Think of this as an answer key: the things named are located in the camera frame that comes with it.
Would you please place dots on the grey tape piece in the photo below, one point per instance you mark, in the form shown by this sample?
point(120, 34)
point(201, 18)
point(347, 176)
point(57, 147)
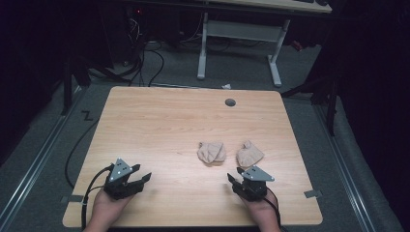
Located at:
point(313, 193)
point(72, 198)

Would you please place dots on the metal floor rail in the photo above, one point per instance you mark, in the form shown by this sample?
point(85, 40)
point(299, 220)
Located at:
point(35, 161)
point(348, 174)

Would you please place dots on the person's left hand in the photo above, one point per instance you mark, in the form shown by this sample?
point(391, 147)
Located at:
point(109, 206)

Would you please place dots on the white-legged wooden desk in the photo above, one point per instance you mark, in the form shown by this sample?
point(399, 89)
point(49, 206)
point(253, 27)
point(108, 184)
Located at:
point(241, 30)

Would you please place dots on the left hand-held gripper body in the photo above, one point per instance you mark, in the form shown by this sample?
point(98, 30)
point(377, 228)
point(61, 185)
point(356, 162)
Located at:
point(121, 187)

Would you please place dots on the black metal stand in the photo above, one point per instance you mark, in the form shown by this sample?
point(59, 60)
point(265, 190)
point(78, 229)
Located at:
point(67, 87)
point(330, 106)

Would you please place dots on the beige sock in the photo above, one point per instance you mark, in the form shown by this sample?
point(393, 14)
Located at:
point(249, 155)
point(211, 152)

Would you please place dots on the person's right hand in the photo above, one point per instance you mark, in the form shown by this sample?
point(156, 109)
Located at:
point(261, 209)

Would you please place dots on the white crumpled paper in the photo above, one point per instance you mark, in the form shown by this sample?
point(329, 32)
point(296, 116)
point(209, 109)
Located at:
point(226, 86)

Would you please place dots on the red object on floor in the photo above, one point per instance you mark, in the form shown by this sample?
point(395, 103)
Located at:
point(297, 45)

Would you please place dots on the dark round table grommet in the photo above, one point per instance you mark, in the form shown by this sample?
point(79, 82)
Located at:
point(230, 102)

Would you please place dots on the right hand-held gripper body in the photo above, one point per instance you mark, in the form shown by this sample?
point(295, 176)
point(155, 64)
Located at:
point(253, 188)

